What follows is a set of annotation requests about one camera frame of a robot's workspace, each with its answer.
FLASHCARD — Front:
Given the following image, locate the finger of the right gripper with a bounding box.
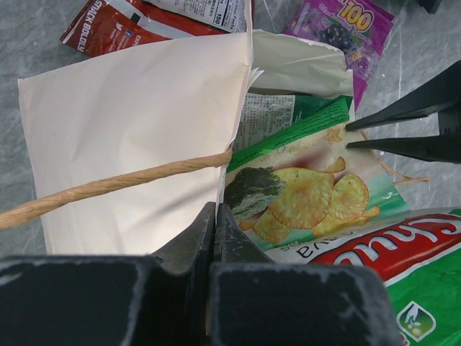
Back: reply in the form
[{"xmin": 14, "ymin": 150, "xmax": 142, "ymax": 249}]
[
  {"xmin": 346, "ymin": 61, "xmax": 460, "ymax": 130},
  {"xmin": 346, "ymin": 135, "xmax": 460, "ymax": 164}
]

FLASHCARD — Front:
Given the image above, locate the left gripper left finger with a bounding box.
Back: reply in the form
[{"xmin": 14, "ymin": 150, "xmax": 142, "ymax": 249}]
[{"xmin": 1, "ymin": 203, "xmax": 215, "ymax": 345}]

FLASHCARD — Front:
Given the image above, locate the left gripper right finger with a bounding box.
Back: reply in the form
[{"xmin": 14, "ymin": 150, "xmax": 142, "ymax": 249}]
[{"xmin": 209, "ymin": 204, "xmax": 403, "ymax": 345}]

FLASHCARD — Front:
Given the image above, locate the purple grape candy bag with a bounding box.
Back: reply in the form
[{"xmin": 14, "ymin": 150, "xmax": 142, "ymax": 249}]
[{"xmin": 282, "ymin": 0, "xmax": 394, "ymax": 107}]

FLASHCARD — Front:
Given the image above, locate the large green Chiaba chips bag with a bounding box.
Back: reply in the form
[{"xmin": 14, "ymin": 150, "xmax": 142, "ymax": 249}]
[{"xmin": 224, "ymin": 96, "xmax": 460, "ymax": 345}]

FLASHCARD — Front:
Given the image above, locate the beige paper bag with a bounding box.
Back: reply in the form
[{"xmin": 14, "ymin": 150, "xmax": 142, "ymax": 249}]
[{"xmin": 17, "ymin": 29, "xmax": 352, "ymax": 255}]

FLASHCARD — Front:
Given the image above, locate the small green snack bag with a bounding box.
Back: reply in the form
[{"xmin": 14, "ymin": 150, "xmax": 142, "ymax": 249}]
[{"xmin": 233, "ymin": 93, "xmax": 334, "ymax": 152}]

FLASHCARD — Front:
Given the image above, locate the red snack bag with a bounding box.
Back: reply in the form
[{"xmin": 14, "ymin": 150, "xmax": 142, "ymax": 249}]
[{"xmin": 60, "ymin": 0, "xmax": 247, "ymax": 58}]

